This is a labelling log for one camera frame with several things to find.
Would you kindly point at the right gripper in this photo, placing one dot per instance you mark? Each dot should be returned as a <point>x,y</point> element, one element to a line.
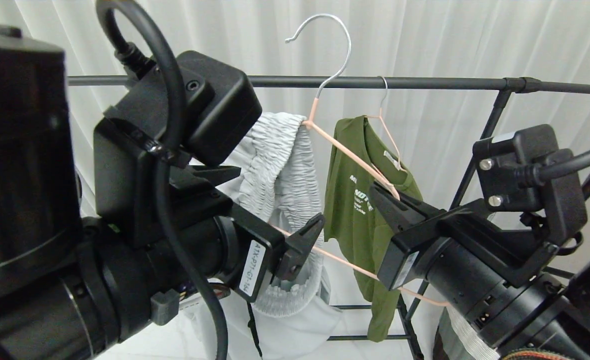
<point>455,280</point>

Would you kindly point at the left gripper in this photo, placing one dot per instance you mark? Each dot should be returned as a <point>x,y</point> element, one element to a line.
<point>262,230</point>

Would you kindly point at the pale grey shorts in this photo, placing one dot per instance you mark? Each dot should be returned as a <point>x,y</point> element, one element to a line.
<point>285,165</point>

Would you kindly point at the green shirt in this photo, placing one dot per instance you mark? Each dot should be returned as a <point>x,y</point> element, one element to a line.
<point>350,220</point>

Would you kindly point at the pink clothes hanger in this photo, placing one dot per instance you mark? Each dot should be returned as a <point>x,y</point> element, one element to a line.
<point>347,50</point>
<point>384,90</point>

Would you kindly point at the white laundry basket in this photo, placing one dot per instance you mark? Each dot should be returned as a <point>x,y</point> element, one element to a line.
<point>470,335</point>

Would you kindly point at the black clothes rack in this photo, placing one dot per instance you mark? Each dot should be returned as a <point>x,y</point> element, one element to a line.
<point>425,82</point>

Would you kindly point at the white curtain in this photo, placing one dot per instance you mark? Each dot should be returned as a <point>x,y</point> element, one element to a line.
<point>425,40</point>

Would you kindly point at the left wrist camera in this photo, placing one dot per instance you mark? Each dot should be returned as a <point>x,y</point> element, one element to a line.
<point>215,110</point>

